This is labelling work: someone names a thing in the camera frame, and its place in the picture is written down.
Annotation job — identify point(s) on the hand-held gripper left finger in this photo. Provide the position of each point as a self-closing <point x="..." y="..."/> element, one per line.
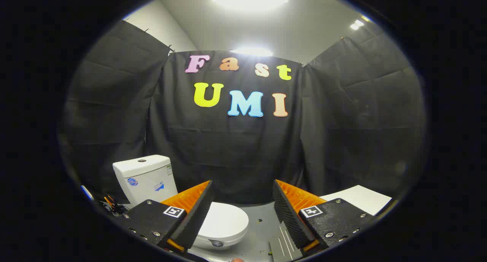
<point x="198" y="212"/>

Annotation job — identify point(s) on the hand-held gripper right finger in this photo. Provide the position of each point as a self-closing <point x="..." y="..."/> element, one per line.
<point x="287" y="212"/>

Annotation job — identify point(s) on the white toilet bowl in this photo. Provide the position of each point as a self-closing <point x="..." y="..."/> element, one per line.
<point x="222" y="243"/>

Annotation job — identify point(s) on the black backdrop cloth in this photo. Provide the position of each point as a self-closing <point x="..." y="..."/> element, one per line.
<point x="236" y="155"/>

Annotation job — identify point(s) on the grey drawer cabinet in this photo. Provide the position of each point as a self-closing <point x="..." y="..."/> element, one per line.
<point x="357" y="199"/>

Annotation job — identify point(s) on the orange and black tool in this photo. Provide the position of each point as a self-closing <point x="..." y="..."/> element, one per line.
<point x="110" y="203"/>

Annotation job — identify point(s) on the small ceiling light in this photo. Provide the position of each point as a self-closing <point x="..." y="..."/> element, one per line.
<point x="357" y="24"/>

